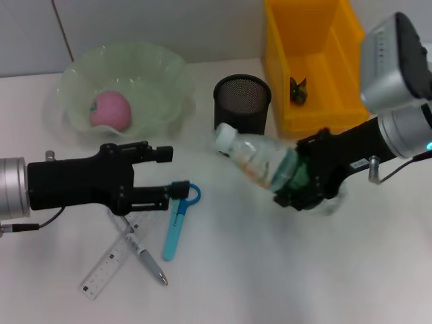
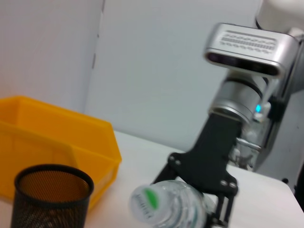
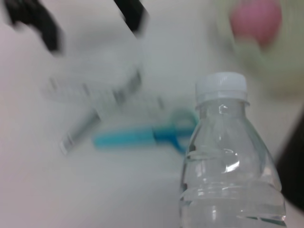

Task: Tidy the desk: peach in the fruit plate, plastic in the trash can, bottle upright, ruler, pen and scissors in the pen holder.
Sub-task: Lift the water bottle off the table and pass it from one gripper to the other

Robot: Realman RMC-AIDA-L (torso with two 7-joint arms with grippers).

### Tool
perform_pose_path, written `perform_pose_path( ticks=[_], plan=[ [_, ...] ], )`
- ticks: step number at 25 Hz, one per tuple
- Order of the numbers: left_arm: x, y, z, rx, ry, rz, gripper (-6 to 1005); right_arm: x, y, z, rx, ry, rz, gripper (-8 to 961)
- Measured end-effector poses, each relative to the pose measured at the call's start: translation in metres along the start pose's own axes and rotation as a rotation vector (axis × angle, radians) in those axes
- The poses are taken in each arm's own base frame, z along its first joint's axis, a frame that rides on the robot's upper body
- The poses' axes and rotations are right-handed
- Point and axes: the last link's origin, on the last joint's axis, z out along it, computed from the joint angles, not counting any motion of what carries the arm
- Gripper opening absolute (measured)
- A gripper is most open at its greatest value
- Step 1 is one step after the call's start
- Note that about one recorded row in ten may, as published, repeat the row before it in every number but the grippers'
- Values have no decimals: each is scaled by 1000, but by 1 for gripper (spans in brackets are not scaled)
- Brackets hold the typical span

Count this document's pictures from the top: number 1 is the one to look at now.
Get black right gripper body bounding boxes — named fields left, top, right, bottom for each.
left=315, top=116, right=396, bottom=197

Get blue scissors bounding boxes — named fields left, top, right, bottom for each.
left=163, top=184, right=202, bottom=261

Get clear green-label water bottle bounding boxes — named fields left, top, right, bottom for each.
left=215, top=123, right=348, bottom=217

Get translucent green fruit bowl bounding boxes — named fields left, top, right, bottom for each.
left=43, top=40, right=196, bottom=142

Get grey clear ballpoint pen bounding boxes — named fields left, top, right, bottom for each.
left=107, top=209, right=169, bottom=287

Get pink toy peach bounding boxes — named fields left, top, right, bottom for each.
left=89, top=90, right=132, bottom=132

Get clear plastic ruler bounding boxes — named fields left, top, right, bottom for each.
left=78, top=212, right=153, bottom=301

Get black mesh pen cup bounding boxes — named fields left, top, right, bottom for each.
left=212, top=74, right=273, bottom=136

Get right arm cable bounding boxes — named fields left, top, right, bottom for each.
left=376, top=150, right=432, bottom=185

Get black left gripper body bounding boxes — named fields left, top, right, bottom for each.
left=26, top=143, right=136, bottom=217

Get silver right gripper connector post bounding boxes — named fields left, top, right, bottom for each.
left=367, top=155, right=381, bottom=183

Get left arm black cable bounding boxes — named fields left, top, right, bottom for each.
left=0, top=207, right=65, bottom=234

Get yellow plastic bin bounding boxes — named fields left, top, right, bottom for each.
left=263, top=0, right=369, bottom=132

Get green plastic wrapper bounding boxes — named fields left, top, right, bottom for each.
left=289, top=76, right=308, bottom=105

